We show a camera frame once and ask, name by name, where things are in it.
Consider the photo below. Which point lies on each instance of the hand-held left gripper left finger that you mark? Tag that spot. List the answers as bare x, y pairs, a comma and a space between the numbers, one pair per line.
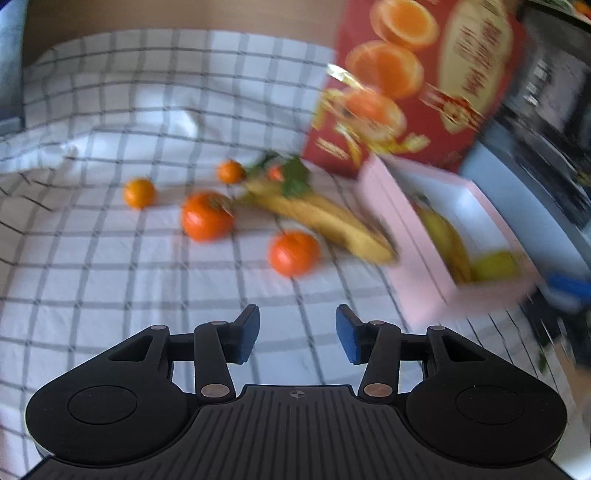
247, 332

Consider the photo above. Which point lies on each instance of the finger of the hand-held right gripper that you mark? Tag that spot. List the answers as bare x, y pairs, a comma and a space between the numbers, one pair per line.
570, 287

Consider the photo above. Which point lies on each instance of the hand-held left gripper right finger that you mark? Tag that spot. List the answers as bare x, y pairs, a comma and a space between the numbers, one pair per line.
348, 332

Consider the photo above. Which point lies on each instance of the green apple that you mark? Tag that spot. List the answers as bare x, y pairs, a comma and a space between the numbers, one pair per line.
496, 266

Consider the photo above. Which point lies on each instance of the pink cardboard box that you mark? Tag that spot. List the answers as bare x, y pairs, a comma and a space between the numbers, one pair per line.
411, 267

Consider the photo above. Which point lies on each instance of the large spotted yellow banana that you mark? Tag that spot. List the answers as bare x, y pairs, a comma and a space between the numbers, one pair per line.
443, 240

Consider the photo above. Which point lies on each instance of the mandarin with leafy stem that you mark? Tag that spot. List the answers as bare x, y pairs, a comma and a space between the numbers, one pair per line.
207, 223

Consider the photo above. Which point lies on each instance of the white checkered tablecloth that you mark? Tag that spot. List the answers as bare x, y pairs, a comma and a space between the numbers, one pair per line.
115, 277

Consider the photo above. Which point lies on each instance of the mandarin with big green leaves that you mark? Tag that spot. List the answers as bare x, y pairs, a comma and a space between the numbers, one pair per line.
275, 173

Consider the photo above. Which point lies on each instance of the small orange mandarin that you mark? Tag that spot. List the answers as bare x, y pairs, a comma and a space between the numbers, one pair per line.
230, 171

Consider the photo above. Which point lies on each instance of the black glass-front appliance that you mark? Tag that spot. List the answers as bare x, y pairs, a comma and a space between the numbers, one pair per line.
545, 92

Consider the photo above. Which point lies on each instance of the red orange-print carton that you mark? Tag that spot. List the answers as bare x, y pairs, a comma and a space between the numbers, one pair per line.
351, 60

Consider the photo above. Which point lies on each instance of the dark flat screen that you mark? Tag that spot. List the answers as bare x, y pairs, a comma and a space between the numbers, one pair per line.
11, 69

